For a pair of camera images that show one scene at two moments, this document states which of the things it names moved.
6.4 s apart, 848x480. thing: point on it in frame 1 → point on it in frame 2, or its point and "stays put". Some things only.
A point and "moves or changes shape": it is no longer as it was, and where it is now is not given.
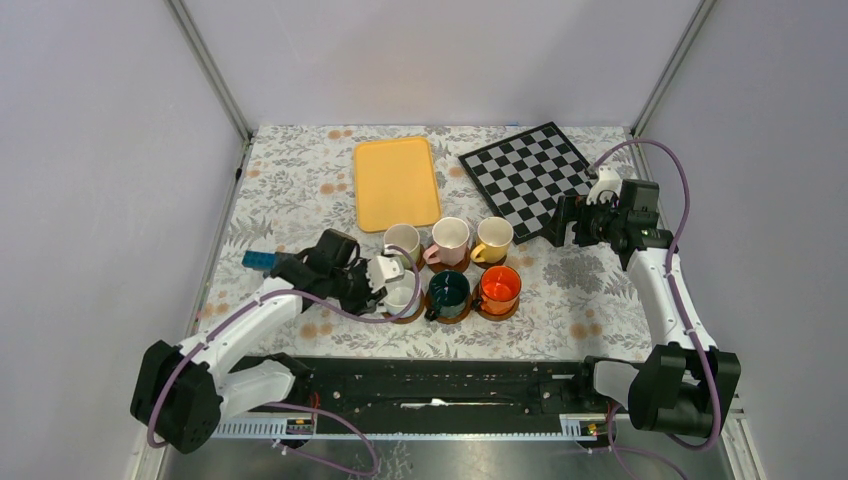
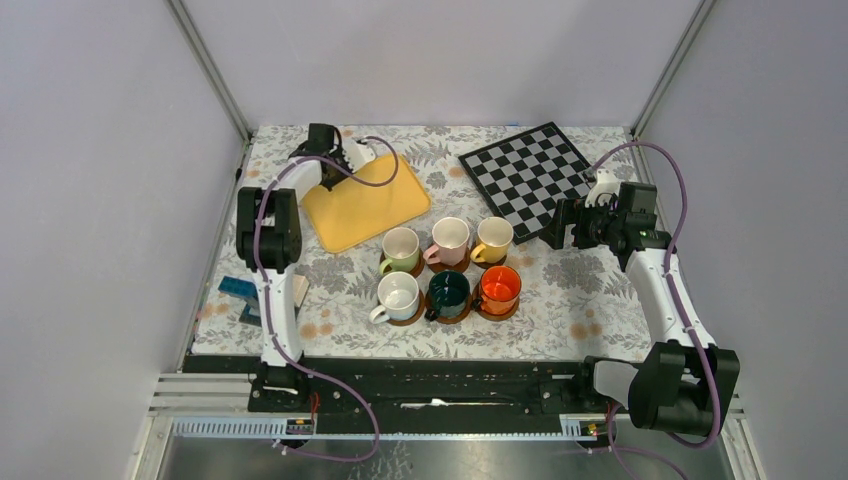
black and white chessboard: (523, 178) stays put
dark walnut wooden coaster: (488, 265) stays put
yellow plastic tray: (396, 183) moves or changes shape
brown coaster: (459, 266) stays put
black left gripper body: (352, 288) → (334, 178)
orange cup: (500, 288) stays put
